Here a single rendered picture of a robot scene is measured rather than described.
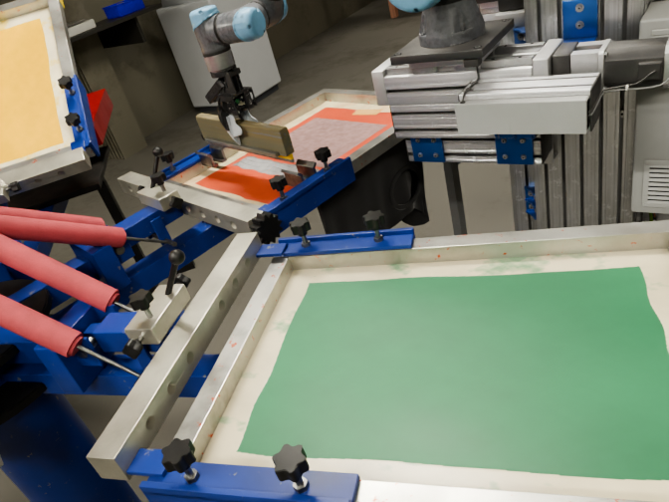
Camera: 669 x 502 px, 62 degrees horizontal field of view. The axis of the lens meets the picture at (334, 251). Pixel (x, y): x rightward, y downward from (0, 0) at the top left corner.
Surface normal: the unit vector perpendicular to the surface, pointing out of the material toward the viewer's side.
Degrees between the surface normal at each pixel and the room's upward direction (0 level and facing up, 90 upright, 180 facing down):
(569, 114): 90
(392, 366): 0
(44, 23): 32
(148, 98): 90
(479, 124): 90
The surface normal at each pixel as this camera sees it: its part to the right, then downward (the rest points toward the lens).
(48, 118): -0.07, -0.44
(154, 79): 0.83, 0.11
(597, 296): -0.24, -0.82
